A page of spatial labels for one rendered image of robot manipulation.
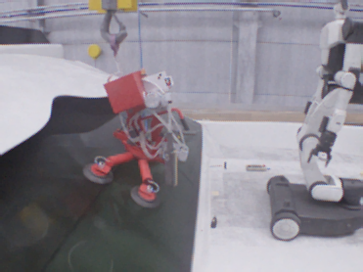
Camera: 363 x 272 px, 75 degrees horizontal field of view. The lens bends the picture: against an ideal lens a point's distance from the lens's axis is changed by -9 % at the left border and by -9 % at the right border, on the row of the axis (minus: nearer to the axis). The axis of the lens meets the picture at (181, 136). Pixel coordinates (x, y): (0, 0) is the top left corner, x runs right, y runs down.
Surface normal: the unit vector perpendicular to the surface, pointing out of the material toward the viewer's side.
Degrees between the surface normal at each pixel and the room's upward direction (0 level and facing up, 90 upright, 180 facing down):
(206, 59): 90
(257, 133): 90
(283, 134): 90
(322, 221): 90
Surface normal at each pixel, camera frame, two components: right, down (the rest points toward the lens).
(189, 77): -0.11, 0.33
